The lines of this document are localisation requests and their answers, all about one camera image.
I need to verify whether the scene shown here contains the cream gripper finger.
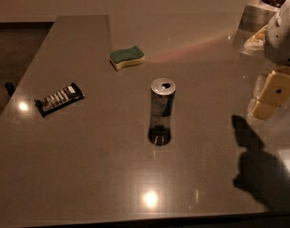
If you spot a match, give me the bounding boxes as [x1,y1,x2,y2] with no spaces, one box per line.
[244,26,267,51]
[248,67,290,120]

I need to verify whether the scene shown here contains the green and yellow sponge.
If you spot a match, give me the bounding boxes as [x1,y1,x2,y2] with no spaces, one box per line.
[109,46,145,70]

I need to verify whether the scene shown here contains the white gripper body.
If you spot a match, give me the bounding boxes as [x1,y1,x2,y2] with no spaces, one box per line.
[264,0,290,66]

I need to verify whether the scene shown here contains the black snack bar wrapper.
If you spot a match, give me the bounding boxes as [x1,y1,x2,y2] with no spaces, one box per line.
[34,83,85,117]

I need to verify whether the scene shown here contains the black object at table edge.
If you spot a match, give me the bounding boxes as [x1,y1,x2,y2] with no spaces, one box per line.
[5,82,16,97]

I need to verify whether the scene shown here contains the redbull can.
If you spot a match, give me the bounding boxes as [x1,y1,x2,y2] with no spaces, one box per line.
[148,78,176,146]

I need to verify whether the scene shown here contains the metallic box container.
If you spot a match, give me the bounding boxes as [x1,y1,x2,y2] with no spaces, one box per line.
[238,0,280,34]

